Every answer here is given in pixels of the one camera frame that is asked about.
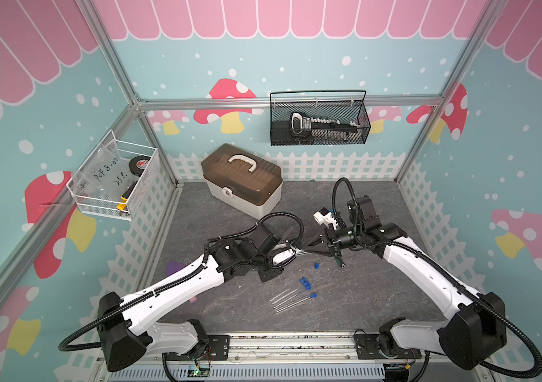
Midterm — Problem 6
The socket set in basket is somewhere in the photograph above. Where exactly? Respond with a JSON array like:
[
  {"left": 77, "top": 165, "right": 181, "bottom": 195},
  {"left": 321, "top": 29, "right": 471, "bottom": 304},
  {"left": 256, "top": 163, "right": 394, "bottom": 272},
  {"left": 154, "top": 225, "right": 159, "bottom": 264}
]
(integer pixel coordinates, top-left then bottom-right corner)
[{"left": 289, "top": 112, "right": 362, "bottom": 142}]

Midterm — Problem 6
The yellow black utility knife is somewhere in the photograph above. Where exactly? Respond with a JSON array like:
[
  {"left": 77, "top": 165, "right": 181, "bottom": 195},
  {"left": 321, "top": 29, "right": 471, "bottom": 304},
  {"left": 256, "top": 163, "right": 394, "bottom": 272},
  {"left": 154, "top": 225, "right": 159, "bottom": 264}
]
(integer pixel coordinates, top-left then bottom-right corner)
[{"left": 116, "top": 181, "right": 137, "bottom": 211}]

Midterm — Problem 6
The green handled screwdriver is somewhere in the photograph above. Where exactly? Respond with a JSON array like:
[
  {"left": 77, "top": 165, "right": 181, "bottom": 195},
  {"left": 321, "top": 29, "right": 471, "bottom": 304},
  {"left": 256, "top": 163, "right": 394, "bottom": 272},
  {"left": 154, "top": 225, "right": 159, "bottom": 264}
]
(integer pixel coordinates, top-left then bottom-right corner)
[{"left": 335, "top": 255, "right": 346, "bottom": 268}]

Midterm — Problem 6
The black tape roll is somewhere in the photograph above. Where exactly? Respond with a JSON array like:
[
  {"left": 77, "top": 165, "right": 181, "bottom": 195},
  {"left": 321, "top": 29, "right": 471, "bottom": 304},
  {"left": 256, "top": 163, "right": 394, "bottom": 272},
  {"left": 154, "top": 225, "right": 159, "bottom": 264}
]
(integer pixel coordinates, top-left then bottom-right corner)
[{"left": 129, "top": 155, "right": 151, "bottom": 178}]

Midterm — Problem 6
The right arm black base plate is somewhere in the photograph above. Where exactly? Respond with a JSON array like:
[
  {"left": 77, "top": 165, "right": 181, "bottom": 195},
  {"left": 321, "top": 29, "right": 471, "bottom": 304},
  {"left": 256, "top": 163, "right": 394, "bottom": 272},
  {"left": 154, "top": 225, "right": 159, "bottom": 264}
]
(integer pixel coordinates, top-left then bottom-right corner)
[{"left": 353, "top": 330, "right": 422, "bottom": 362}]

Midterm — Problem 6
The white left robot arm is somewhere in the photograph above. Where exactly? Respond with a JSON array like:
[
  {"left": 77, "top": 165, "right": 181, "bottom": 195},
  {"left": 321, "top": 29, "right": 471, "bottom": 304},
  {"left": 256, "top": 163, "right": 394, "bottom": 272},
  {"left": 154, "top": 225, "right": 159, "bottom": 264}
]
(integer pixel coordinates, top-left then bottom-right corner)
[{"left": 58, "top": 223, "right": 304, "bottom": 372}]

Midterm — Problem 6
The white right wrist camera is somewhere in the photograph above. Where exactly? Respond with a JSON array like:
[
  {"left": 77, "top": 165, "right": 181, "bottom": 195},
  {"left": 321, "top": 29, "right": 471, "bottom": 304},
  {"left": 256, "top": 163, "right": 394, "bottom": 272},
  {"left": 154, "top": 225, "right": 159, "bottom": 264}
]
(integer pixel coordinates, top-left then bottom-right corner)
[{"left": 313, "top": 208, "right": 339, "bottom": 230}]

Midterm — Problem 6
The white box with brown lid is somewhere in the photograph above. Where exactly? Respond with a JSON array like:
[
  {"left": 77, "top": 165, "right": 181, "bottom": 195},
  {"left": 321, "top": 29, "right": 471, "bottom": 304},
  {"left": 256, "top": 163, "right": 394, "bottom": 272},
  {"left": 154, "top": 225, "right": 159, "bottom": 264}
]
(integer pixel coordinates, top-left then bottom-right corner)
[{"left": 201, "top": 144, "right": 283, "bottom": 219}]

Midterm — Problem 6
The black wire wall basket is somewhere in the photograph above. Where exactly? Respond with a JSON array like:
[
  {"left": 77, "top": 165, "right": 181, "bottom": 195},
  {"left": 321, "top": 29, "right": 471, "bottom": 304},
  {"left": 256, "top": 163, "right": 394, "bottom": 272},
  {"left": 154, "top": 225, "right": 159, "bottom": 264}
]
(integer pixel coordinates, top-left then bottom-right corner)
[{"left": 269, "top": 90, "right": 371, "bottom": 146}]

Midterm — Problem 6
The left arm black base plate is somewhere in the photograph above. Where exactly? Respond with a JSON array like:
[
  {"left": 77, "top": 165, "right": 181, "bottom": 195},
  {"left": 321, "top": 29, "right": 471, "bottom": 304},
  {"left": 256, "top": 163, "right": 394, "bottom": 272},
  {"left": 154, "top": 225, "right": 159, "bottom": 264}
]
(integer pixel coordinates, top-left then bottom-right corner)
[{"left": 188, "top": 334, "right": 231, "bottom": 361}]

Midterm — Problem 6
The clear and mesh wall bin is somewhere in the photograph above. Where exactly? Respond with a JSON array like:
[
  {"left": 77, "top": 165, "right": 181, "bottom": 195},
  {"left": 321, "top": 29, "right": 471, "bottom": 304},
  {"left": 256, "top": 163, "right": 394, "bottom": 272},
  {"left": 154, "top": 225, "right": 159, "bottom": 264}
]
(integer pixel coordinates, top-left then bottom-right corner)
[{"left": 67, "top": 131, "right": 160, "bottom": 221}]

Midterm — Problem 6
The aluminium front rail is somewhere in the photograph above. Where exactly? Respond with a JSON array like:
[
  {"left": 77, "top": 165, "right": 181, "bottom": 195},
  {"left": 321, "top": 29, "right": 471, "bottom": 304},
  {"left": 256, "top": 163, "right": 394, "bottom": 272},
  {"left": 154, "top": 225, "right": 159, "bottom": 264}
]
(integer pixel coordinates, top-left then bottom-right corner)
[{"left": 93, "top": 331, "right": 496, "bottom": 369}]

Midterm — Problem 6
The purple pink toy spatula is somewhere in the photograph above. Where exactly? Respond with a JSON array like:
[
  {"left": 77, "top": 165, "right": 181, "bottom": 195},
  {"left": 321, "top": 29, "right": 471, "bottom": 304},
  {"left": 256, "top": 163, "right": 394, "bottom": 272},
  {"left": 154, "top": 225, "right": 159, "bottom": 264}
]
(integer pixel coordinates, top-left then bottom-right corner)
[{"left": 165, "top": 261, "right": 198, "bottom": 305}]

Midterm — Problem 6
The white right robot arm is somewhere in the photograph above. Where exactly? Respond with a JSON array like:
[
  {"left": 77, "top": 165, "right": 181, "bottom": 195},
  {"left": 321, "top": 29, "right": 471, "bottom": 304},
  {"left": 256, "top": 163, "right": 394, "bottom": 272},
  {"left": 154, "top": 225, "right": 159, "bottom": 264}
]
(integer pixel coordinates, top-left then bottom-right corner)
[{"left": 304, "top": 224, "right": 542, "bottom": 379}]

